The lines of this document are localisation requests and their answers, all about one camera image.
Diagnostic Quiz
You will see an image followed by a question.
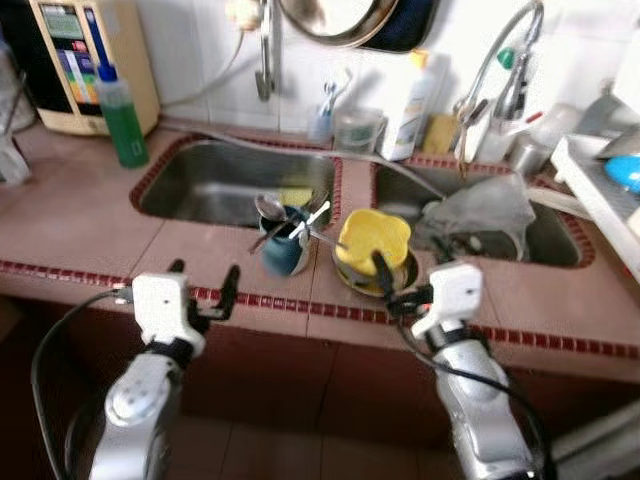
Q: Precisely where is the yellow plastic bowl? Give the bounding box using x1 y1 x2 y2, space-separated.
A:
335 208 413 279

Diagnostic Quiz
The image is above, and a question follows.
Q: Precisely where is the steel utensil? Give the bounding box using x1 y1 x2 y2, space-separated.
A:
247 222 293 255

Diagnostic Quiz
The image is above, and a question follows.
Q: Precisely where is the steel spoon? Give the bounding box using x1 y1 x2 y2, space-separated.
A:
305 226 349 249
253 192 293 241

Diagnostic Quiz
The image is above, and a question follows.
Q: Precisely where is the blue plastic mug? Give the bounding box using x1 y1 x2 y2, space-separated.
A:
258 205 313 278

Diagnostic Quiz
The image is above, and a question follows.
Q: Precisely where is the white handled green brush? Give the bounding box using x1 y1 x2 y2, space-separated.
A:
290 203 332 239

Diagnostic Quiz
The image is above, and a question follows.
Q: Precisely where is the steel sink basin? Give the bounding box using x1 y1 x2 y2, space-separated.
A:
372 160 596 269
138 142 336 226

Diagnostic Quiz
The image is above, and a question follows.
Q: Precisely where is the clear plastic bag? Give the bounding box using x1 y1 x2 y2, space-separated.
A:
412 172 538 263

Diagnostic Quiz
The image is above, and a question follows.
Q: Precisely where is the yellow sponge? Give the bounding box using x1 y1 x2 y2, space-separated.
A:
281 185 316 208

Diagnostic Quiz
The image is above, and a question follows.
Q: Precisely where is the small clear plastic bucket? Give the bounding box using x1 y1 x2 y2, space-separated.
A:
333 105 386 153

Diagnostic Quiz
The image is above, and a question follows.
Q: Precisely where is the green dish soap bottle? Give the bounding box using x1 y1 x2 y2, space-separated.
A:
95 62 151 169

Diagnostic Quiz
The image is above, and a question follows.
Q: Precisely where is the mustard yellow scrub block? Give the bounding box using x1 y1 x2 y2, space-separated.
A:
422 113 461 156

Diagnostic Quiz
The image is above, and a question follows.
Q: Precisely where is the white detergent bottle yellow cap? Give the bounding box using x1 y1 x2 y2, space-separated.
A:
383 48 441 163

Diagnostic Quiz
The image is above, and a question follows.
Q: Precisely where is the clear toothbrush cup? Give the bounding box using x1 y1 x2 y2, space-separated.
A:
308 100 336 146

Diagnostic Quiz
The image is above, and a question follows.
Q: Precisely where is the blue plastic dish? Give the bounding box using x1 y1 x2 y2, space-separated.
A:
603 155 640 196

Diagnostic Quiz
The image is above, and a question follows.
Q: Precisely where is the steel cup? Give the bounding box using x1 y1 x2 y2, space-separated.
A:
508 135 551 179

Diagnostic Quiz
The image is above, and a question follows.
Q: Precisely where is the thin white tube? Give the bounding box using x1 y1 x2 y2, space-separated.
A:
165 25 249 109

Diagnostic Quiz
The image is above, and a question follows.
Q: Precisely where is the white toothbrush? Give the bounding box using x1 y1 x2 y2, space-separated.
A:
333 68 353 106

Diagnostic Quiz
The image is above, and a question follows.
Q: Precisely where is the beige water ionizer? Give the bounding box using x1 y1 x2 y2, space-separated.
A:
25 0 161 136

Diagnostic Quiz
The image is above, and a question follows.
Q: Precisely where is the grey steel lid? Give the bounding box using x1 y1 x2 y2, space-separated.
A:
575 90 640 161

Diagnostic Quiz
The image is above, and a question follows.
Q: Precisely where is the chrome tap green knob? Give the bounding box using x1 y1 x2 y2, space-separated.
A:
493 45 536 126

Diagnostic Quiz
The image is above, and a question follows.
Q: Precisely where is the chrome gooseneck faucet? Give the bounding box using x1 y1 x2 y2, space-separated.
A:
452 0 546 166

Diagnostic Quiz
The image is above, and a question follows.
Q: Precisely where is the white plastic jar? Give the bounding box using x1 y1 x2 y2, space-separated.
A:
0 45 29 131

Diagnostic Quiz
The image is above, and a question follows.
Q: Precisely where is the hanging black pan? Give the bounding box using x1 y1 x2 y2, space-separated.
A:
360 0 441 53

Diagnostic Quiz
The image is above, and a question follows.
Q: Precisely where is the hanging steel wok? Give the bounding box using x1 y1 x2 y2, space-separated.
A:
278 0 401 49

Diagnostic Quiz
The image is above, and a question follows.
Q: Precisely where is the beige tap valve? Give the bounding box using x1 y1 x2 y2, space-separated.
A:
225 0 264 29

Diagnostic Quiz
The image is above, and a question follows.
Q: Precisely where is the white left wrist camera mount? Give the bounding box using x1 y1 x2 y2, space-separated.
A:
130 272 206 356

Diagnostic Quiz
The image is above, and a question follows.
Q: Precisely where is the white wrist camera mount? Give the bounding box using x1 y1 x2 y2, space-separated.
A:
130 272 206 356
412 262 484 339

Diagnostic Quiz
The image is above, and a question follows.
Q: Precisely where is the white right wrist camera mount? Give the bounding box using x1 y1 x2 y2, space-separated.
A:
412 262 484 339

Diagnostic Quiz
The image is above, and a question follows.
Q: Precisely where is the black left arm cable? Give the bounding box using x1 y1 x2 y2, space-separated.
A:
28 288 136 480

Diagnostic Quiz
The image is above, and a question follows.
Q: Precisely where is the beige hose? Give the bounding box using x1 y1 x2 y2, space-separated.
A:
525 188 593 219

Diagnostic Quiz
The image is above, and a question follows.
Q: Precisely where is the chrome wall tap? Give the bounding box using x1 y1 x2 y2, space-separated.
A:
255 0 281 103

